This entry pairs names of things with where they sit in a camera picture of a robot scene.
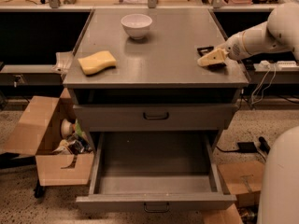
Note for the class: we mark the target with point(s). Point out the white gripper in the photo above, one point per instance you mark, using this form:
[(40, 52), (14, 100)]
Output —
[(234, 48)]

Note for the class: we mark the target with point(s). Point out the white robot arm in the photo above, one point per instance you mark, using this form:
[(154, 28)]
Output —
[(279, 198)]

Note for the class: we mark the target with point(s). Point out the grey top drawer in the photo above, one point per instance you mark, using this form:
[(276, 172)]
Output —
[(124, 118)]

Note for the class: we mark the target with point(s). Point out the grey drawer cabinet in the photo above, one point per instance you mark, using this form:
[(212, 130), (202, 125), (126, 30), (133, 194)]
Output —
[(160, 69)]

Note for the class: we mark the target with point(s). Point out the open grey middle drawer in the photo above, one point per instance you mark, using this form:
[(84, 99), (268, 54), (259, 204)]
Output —
[(154, 172)]

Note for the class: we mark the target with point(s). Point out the white power strip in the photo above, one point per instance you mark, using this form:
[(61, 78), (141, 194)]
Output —
[(281, 66)]

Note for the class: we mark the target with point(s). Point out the white ceramic bowl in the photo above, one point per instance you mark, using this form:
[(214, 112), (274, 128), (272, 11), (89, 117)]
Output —
[(136, 25)]

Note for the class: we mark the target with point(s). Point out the black power adapter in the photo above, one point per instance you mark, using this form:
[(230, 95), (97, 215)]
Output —
[(247, 147)]

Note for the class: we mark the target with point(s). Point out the black cylindrical tool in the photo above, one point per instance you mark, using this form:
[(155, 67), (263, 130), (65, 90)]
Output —
[(264, 145)]

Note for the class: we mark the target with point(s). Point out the right cardboard box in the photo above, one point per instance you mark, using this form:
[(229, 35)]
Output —
[(244, 181)]

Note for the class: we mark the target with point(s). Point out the cardboard box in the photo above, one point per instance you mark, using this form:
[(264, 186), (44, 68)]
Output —
[(244, 181), (38, 134)]

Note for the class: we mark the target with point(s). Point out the yellow sponge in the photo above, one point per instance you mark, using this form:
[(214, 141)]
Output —
[(97, 62)]

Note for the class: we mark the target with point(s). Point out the left cardboard box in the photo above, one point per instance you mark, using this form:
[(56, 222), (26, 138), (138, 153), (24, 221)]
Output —
[(38, 134)]

